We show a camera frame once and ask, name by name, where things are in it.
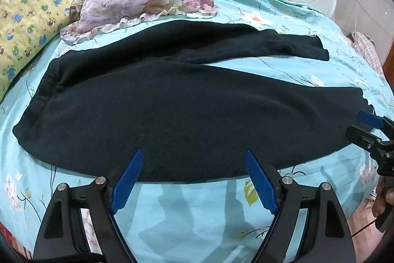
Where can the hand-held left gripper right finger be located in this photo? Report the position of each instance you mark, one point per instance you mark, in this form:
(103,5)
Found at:
(261,182)

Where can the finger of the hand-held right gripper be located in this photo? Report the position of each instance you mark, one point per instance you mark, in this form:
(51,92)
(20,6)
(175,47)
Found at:
(368,118)
(361,136)

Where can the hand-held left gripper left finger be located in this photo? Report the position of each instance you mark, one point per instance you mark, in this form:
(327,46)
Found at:
(130,179)

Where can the black pants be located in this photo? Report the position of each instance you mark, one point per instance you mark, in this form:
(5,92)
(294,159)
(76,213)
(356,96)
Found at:
(172,115)

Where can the person's right hand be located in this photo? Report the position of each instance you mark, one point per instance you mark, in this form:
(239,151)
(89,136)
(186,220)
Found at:
(383,199)

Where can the plaid cloth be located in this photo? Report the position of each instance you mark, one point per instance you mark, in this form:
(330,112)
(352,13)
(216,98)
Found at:
(367,49)

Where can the teal floral bed sheet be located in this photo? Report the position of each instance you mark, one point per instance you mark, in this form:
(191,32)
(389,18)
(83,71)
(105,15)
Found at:
(190,220)

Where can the yellow cartoon print pillow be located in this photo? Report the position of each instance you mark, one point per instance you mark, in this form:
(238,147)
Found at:
(29,19)

